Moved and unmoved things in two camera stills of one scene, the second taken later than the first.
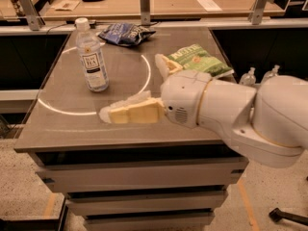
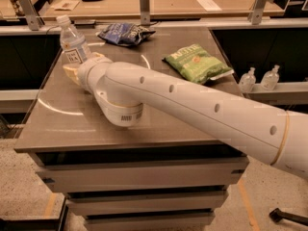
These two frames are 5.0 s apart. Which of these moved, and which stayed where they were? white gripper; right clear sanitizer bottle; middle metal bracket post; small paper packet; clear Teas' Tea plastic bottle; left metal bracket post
Moved: clear Teas' Tea plastic bottle; white gripper
Stayed: middle metal bracket post; small paper packet; right clear sanitizer bottle; left metal bracket post
